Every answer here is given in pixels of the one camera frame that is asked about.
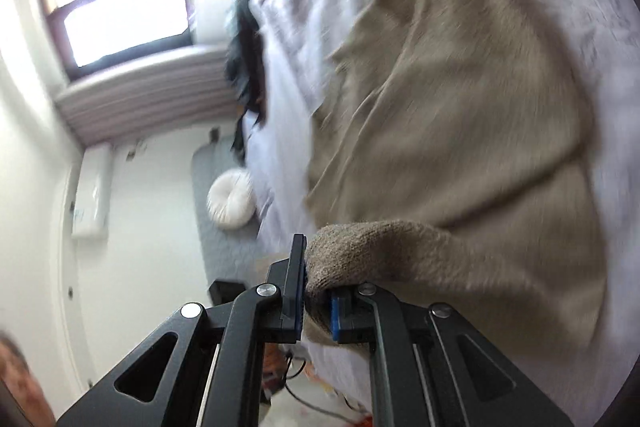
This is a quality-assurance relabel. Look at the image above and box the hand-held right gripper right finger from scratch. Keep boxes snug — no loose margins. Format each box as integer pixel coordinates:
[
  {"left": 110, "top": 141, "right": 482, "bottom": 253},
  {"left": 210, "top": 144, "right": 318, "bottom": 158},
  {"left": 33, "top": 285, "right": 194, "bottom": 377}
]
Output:
[{"left": 330, "top": 283, "right": 576, "bottom": 427}]

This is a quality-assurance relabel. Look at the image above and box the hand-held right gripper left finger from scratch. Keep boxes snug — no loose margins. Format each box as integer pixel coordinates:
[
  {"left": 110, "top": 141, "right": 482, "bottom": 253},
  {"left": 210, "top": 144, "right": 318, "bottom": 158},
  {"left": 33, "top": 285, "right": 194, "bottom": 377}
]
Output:
[{"left": 55, "top": 233, "right": 308, "bottom": 427}]

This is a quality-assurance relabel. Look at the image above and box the olive brown knit sweater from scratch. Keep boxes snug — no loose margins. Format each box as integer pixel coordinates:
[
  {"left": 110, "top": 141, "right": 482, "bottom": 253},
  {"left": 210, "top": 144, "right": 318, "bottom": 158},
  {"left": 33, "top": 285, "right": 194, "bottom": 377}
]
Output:
[{"left": 300, "top": 0, "right": 608, "bottom": 350}]

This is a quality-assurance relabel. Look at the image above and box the grey quilted mat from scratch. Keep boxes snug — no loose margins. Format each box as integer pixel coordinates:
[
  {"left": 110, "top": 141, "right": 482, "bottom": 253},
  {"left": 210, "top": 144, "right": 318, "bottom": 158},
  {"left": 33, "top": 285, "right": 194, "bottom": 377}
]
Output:
[{"left": 191, "top": 142, "right": 296, "bottom": 293}]

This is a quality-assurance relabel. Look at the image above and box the round white pleated cushion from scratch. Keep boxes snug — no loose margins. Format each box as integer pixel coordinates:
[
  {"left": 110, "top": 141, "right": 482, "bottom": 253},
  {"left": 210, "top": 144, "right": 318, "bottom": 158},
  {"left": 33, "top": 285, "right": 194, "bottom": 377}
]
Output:
[{"left": 206, "top": 171, "right": 257, "bottom": 229}]

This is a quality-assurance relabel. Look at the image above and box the black garment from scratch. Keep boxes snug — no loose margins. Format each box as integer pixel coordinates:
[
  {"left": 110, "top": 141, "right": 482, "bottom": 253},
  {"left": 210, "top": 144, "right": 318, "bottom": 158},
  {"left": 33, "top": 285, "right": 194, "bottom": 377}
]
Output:
[{"left": 225, "top": 0, "right": 268, "bottom": 168}]

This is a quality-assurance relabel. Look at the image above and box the tangle of cables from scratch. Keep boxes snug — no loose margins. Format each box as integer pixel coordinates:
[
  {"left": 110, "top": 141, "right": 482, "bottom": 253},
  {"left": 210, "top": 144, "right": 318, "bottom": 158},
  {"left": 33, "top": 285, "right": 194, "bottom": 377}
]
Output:
[{"left": 262, "top": 344, "right": 373, "bottom": 427}]

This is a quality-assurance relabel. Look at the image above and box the white wall air conditioner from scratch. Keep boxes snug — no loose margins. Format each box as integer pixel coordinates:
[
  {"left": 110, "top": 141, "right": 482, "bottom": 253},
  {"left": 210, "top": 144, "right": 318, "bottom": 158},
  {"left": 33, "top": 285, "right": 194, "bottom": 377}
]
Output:
[{"left": 71, "top": 144, "right": 113, "bottom": 238}]

